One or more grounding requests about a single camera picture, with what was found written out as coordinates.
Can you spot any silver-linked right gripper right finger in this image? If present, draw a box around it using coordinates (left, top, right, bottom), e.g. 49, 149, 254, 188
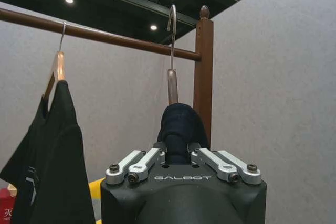
186, 142, 263, 185

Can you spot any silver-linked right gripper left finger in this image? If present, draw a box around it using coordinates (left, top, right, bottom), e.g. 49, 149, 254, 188
105, 141, 169, 184

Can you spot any dark navy garment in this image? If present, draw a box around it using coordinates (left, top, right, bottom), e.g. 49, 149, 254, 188
157, 101, 211, 166

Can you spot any dark wooden hanger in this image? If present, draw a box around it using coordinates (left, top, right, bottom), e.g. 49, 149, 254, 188
166, 4, 181, 104

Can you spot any light wooden hanger, metal hook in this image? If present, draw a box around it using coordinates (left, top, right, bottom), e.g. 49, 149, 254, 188
41, 22, 67, 105

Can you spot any yellow floor object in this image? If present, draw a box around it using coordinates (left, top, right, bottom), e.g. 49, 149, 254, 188
88, 176, 106, 224

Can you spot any black printed t-shirt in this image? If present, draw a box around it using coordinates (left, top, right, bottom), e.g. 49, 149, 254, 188
0, 80, 96, 224

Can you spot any red box with white print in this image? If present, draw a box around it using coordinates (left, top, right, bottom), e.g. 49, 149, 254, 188
0, 185, 18, 224

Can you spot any brown wooden rack post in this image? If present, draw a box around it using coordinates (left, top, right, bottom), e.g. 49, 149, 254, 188
192, 5, 215, 149

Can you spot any brown wooden clothes rail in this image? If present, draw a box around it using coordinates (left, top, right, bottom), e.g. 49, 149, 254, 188
0, 8, 202, 61

